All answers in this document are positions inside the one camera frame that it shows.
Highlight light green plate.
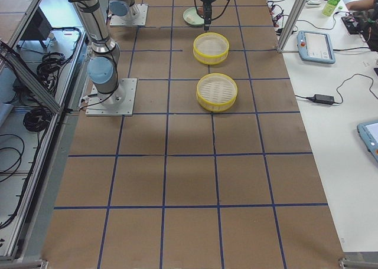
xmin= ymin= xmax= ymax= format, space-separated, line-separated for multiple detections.
xmin=183 ymin=7 xmax=204 ymax=27

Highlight coiled black cables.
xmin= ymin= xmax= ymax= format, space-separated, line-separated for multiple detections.
xmin=22 ymin=52 xmax=66 ymax=133

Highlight blue teach pendant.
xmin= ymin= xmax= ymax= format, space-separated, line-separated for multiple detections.
xmin=296 ymin=30 xmax=335 ymax=64
xmin=357 ymin=120 xmax=378 ymax=161

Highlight aluminium frame post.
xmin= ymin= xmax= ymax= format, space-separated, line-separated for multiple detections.
xmin=276 ymin=0 xmax=307 ymax=53

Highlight aluminium frame rail left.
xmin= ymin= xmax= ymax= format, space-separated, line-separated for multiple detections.
xmin=1 ymin=41 xmax=63 ymax=114

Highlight green drink bottle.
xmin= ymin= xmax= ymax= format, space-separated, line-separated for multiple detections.
xmin=322 ymin=0 xmax=341 ymax=17

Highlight black power adapter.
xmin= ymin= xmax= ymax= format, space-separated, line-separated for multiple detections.
xmin=306 ymin=94 xmax=335 ymax=105

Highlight brown bun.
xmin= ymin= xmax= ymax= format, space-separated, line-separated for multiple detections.
xmin=197 ymin=7 xmax=204 ymax=16

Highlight yellow steamer basket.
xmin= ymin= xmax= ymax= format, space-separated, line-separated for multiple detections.
xmin=193 ymin=32 xmax=230 ymax=65
xmin=196 ymin=73 xmax=238 ymax=113

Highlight person forearm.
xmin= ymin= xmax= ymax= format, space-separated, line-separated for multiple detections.
xmin=346 ymin=0 xmax=377 ymax=11

